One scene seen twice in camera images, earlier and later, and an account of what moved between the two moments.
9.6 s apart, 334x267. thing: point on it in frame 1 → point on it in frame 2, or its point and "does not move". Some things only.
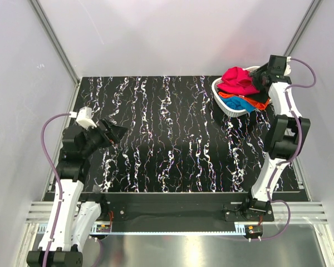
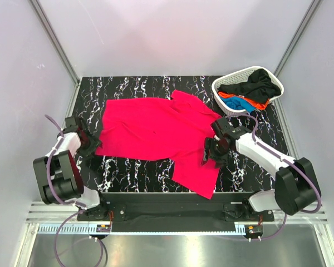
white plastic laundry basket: (232, 112) does not move
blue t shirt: (237, 103) does not move
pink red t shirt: (237, 81) → (176, 130)
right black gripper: (255, 77) → (220, 161)
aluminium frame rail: (300, 212) does not move
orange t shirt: (260, 105) does not move
